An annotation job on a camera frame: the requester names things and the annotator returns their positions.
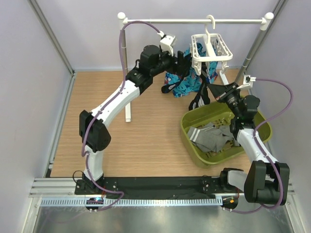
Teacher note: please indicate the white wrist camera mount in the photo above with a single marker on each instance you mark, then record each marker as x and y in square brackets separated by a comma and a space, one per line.
[167, 42]
[248, 82]

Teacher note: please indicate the grey slotted cable duct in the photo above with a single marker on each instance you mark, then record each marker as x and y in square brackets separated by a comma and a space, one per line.
[96, 202]

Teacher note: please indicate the blue patterned sock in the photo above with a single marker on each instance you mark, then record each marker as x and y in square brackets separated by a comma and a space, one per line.
[192, 82]

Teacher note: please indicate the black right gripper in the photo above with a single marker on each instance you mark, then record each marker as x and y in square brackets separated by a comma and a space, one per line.
[221, 92]

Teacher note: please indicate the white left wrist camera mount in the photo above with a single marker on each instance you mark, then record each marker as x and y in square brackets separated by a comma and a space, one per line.
[167, 42]

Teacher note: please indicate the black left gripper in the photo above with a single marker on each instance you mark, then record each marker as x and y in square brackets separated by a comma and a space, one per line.
[181, 65]

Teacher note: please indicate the aluminium frame rail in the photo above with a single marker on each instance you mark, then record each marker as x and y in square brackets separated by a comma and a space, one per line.
[60, 186]

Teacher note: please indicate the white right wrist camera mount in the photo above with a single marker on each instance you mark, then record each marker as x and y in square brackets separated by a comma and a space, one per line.
[248, 82]

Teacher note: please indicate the green plastic basket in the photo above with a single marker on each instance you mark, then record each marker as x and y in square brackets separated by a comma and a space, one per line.
[220, 115]

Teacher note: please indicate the black sock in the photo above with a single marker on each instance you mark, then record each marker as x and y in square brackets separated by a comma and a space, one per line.
[201, 97]
[171, 81]

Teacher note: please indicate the white clip hanger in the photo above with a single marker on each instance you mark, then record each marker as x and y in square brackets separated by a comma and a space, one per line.
[216, 51]

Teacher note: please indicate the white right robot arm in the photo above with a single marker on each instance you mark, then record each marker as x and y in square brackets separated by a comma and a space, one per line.
[266, 182]

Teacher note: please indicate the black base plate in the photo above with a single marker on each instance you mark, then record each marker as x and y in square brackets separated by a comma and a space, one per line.
[162, 188]

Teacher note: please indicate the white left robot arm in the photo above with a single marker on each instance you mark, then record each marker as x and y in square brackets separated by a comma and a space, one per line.
[93, 125]

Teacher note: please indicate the white clothes rack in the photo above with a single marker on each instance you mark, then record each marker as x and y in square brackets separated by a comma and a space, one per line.
[264, 25]

